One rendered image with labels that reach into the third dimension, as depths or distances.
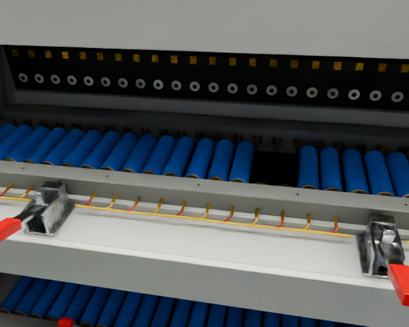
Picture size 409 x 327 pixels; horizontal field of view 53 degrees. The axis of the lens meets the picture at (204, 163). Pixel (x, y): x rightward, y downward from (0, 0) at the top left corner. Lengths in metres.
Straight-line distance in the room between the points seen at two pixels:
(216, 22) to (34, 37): 0.13
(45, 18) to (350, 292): 0.29
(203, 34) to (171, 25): 0.02
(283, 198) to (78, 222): 0.17
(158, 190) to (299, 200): 0.12
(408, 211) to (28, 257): 0.31
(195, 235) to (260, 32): 0.16
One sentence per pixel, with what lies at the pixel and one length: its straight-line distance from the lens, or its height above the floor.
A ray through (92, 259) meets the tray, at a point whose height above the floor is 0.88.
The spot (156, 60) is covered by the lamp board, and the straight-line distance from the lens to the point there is 0.45.
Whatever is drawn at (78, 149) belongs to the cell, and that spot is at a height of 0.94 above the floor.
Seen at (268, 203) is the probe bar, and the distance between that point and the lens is 0.34.
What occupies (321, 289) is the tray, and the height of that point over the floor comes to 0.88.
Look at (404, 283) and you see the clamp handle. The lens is 0.27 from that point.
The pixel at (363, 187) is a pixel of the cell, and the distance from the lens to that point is 0.37.
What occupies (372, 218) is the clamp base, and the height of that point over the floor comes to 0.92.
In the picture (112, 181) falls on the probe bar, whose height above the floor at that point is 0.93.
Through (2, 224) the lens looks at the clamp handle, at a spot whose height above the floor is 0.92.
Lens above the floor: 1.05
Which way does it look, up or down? 16 degrees down
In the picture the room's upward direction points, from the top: 2 degrees clockwise
